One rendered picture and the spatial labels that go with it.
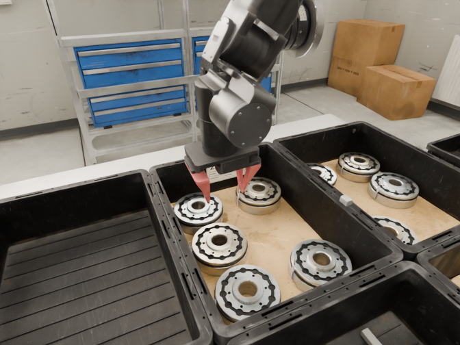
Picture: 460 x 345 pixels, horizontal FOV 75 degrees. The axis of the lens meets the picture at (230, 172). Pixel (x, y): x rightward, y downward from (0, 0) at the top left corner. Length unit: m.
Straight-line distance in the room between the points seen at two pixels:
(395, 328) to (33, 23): 3.06
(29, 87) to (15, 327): 2.79
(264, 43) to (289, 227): 0.38
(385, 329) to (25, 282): 0.59
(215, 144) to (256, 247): 0.25
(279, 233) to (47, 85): 2.85
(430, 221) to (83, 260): 0.71
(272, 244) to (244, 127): 0.32
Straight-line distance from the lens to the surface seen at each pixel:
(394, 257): 0.51
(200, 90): 0.40
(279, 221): 0.66
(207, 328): 0.39
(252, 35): 0.40
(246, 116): 0.34
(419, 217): 0.78
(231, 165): 0.44
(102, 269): 0.61
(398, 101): 3.49
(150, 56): 2.36
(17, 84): 3.25
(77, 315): 0.57
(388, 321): 0.57
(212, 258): 0.55
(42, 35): 3.15
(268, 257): 0.59
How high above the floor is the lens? 1.27
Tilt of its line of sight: 34 degrees down
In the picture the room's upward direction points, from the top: straight up
